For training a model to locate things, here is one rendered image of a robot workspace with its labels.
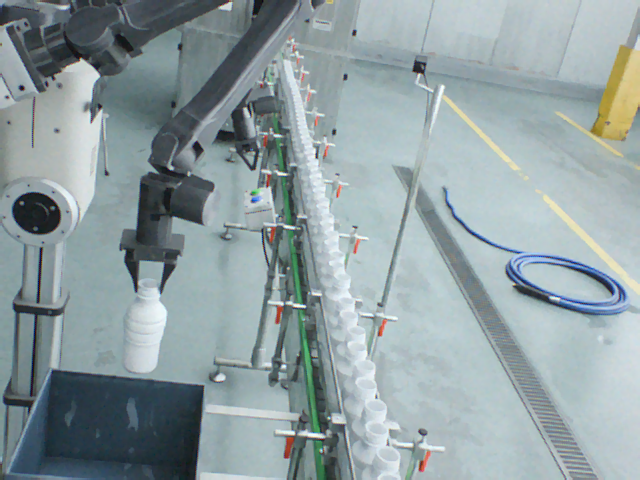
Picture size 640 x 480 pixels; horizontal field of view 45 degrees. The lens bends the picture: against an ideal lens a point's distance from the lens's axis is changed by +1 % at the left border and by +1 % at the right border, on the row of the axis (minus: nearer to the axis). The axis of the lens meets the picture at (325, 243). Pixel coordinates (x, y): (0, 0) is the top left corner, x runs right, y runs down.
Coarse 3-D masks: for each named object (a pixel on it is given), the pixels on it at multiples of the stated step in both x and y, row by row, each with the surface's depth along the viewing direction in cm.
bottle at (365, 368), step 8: (360, 360) 137; (368, 360) 137; (360, 368) 138; (368, 368) 138; (352, 376) 136; (360, 376) 135; (368, 376) 135; (344, 384) 137; (352, 384) 136; (344, 392) 137
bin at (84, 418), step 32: (64, 384) 155; (96, 384) 156; (128, 384) 156; (160, 384) 157; (192, 384) 158; (32, 416) 141; (64, 416) 158; (96, 416) 159; (128, 416) 160; (160, 416) 160; (192, 416) 161; (256, 416) 155; (288, 416) 157; (32, 448) 146; (64, 448) 161; (96, 448) 162; (128, 448) 163; (160, 448) 164; (192, 448) 164
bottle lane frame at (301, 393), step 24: (264, 72) 482; (288, 216) 241; (288, 240) 227; (288, 264) 219; (288, 288) 212; (288, 336) 198; (288, 360) 191; (288, 384) 185; (312, 384) 157; (312, 408) 150; (312, 432) 145; (312, 456) 142
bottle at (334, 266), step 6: (330, 264) 172; (336, 264) 175; (342, 264) 174; (330, 270) 172; (336, 270) 172; (342, 270) 172; (324, 276) 174; (330, 276) 172; (324, 282) 173; (330, 282) 172; (324, 288) 173; (324, 294) 173; (318, 306) 175; (318, 312) 175; (318, 318) 176; (318, 324) 176
